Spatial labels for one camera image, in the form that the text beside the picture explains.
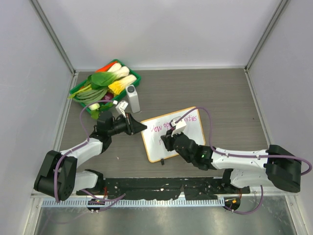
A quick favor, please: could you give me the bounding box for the purple toy onion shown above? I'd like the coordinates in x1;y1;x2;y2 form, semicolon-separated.
102;92;114;100

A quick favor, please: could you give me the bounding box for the green plastic vegetable tray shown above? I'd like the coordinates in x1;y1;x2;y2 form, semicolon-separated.
68;59;141;118

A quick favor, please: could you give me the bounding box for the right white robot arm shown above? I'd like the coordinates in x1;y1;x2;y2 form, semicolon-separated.
161;130;301;193

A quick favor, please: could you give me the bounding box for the grey slotted cable duct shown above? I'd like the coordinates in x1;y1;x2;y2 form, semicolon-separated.
42;197;224;208

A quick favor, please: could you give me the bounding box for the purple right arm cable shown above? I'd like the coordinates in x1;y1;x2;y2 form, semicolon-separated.
175;106;313;215

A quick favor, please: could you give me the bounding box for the green bok choy toy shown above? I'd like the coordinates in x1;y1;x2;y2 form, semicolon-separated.
83;62;121;90

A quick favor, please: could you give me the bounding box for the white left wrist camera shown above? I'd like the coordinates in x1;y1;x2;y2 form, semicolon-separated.
113;100;128;117

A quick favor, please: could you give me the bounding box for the green onion toy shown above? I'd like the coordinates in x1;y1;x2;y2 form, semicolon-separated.
68;86;108;106

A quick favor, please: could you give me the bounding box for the orange toy carrot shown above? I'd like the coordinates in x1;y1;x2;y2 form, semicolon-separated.
96;60;117;73

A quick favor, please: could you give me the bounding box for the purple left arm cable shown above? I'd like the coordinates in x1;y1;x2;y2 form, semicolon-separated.
54;99;127;212

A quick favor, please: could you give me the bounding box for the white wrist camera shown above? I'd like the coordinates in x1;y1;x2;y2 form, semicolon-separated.
170;117;186;137
113;100;128;117

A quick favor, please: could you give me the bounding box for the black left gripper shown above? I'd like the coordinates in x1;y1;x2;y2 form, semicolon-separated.
108;113;147;137

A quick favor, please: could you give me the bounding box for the white bok choy toy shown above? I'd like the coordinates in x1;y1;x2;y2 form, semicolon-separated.
115;66;130;80

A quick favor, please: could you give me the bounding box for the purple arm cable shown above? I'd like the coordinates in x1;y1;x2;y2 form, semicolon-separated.
54;99;127;212
175;106;313;215

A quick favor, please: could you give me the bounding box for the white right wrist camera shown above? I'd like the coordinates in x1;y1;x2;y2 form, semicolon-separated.
170;117;186;137

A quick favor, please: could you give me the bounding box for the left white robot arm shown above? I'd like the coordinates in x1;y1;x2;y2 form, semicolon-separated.
34;111;147;202

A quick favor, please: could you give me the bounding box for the yellow framed whiteboard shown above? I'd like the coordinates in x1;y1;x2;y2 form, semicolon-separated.
141;107;205;163

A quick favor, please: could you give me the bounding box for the white pen holder box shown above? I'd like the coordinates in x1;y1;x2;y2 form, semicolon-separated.
126;85;140;113

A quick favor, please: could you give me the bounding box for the yellow napa cabbage toy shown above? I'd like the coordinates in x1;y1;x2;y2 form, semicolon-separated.
108;74;136;95

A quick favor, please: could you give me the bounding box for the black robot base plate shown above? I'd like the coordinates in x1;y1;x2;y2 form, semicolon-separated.
88;177;250;201

